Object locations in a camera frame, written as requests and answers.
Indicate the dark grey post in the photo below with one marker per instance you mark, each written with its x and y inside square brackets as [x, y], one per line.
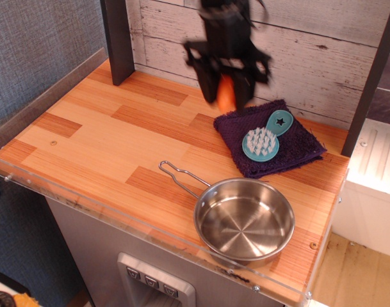
[118, 39]
[368, 92]

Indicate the steel pan with wire handle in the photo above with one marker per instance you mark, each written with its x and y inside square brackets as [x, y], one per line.
[242, 221]

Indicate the teal scrub brush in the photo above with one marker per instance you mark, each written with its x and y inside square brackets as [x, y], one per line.
[262, 143]

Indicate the grey toy fridge cabinet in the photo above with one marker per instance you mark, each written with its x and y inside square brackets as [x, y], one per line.
[95, 246]

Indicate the purple folded towel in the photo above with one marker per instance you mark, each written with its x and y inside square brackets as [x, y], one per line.
[297, 146]

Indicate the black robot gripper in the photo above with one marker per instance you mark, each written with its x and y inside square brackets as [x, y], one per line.
[228, 36]

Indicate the dark grey left post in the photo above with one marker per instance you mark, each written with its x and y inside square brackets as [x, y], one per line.
[118, 39]

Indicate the orange carrot toy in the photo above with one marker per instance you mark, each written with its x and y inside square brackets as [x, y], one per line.
[225, 97]

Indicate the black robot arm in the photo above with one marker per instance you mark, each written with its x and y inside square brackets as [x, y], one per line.
[233, 64]

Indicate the dark grey right post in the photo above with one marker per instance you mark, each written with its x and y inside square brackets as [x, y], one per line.
[368, 92]

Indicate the silver dispenser button panel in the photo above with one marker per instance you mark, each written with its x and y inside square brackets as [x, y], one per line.
[147, 285]

